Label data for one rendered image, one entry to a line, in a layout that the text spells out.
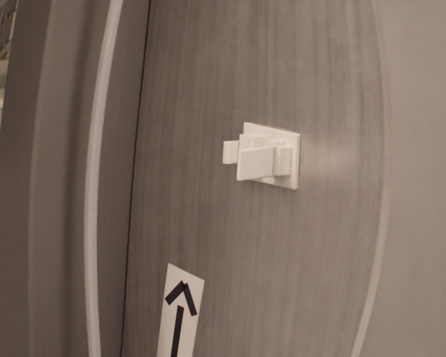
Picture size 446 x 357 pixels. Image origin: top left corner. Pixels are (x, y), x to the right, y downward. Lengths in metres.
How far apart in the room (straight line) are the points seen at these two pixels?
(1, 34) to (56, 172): 5.03
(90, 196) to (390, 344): 0.12
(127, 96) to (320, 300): 0.10
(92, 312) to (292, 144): 0.09
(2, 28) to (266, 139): 5.05
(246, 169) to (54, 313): 0.10
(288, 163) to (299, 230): 0.02
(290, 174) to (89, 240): 0.07
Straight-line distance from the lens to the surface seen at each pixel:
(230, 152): 1.03
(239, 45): 1.04
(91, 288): 1.05
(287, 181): 1.03
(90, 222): 1.04
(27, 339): 1.06
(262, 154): 1.01
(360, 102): 1.00
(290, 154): 1.02
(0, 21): 6.01
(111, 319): 1.08
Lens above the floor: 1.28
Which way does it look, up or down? 8 degrees down
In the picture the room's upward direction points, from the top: 3 degrees clockwise
